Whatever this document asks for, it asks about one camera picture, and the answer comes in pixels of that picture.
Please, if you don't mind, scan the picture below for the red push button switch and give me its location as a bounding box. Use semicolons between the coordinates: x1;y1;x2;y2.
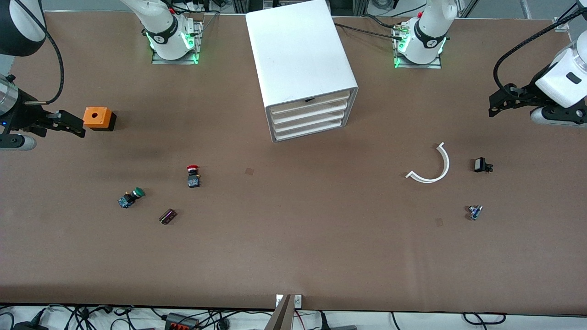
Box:
186;165;203;189

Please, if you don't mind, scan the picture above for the white curved plastic piece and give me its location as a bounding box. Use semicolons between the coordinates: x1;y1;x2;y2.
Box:
405;142;451;184

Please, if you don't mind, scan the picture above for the green push button switch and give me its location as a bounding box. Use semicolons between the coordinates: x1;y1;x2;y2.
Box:
117;187;146;209

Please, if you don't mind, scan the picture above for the white plastic drawer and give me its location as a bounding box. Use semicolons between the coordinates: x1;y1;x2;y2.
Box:
271;102;350;124
272;111;347;132
270;92;353;115
274;120;344;141

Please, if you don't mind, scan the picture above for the orange button enclosure box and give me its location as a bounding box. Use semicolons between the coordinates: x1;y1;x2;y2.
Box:
83;106;117;132

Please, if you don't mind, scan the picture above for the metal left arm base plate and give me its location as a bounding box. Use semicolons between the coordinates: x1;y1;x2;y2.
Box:
393;21;443;70

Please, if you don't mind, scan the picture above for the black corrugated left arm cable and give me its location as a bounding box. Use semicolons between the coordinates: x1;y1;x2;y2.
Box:
493;7;587;92

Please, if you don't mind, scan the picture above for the grey metal camera mount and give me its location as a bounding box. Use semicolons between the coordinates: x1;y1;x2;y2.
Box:
264;293;295;330

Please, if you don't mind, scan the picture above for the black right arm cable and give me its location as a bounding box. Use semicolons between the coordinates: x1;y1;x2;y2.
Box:
25;0;65;107

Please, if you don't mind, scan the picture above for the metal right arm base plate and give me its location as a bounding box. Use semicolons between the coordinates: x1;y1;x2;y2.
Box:
151;18;204;65

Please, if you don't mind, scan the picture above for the white drawer cabinet housing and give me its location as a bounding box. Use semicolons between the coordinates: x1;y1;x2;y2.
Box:
245;0;359;143

